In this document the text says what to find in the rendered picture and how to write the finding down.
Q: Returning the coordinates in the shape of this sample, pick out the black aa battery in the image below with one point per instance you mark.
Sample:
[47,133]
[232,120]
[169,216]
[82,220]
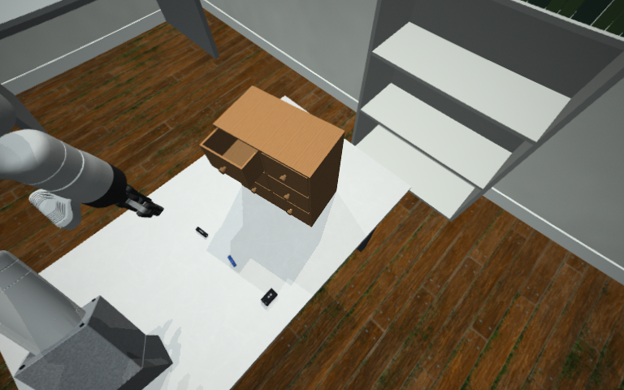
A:
[201,231]

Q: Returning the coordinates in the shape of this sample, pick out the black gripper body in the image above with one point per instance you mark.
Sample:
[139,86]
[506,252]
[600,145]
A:
[117,192]

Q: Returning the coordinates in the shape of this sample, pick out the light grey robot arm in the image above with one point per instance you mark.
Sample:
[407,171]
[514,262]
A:
[34,313]

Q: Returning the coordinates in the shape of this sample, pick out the brown wooden drawer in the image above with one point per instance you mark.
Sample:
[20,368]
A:
[292,209]
[262,191]
[286,175]
[289,194]
[263,180]
[226,153]

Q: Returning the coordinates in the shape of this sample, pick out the black 9v battery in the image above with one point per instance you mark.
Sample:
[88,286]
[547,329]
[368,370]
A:
[269,297]

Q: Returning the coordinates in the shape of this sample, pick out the brown wooden chest of drawers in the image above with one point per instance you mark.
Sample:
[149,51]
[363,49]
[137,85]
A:
[291,136]

